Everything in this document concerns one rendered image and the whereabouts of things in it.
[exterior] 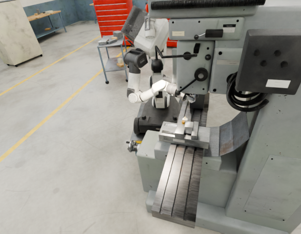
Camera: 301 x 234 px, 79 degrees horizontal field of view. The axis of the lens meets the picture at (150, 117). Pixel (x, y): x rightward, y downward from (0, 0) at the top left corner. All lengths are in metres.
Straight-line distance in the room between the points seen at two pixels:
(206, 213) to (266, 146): 0.93
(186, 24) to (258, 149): 0.78
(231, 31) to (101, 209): 1.96
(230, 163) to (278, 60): 0.97
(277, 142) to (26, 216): 2.39
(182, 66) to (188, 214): 0.78
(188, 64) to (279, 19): 0.42
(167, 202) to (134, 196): 1.12
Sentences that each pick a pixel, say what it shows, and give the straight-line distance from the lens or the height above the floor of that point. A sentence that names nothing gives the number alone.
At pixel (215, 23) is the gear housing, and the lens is 0.96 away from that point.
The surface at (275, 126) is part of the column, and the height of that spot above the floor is 1.25.
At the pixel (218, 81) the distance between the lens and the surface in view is 1.06.
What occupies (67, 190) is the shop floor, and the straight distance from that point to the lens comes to 2.50.
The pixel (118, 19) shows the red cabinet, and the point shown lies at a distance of 6.38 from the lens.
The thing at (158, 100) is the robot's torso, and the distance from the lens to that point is 2.10.
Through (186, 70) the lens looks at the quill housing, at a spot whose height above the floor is 1.47.
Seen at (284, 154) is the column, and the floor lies 1.07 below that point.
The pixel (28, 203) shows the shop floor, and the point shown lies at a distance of 2.64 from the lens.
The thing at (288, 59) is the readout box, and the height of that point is 1.65.
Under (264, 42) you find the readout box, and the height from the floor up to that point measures 1.70.
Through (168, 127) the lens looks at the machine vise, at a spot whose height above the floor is 0.99.
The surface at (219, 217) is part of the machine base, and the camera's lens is 1.91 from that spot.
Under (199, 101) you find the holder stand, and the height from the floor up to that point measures 1.00.
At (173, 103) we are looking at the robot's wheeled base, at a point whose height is 0.57.
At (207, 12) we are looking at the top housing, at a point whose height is 1.75.
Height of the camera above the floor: 1.91
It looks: 38 degrees down
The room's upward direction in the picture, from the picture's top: 6 degrees counter-clockwise
